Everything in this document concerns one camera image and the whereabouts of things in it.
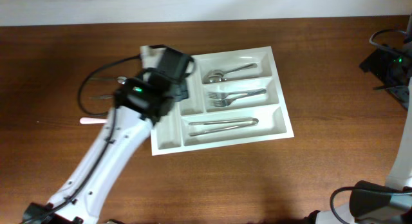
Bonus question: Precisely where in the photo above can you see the large metal spoon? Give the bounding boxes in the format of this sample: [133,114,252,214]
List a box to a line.
[207,63,257,76]
[201,75,257,84]

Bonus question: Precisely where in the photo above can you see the small teaspoon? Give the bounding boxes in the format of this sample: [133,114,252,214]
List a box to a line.
[90,76,127,84]
[89,95,113,100]

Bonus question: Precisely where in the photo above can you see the metal fork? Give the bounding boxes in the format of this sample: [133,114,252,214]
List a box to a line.
[209,89,267,107]
[207,91,252,99]

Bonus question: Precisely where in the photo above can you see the metal kitchen tongs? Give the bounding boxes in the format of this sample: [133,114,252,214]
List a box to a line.
[189,117,259,136]

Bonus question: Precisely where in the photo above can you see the pink plastic knife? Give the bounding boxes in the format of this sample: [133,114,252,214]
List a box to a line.
[79,117,107,125]

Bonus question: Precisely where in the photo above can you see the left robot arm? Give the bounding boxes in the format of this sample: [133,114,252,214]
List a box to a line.
[22,45,196,223]

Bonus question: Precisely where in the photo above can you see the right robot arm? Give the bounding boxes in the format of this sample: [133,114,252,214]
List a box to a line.
[304,26,411,224]

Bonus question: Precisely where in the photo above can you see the white plastic cutlery tray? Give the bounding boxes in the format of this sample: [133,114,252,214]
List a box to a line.
[151,46,294,156]

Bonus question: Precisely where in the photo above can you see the right black cable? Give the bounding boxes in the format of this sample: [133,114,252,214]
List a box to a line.
[328,28,412,224]

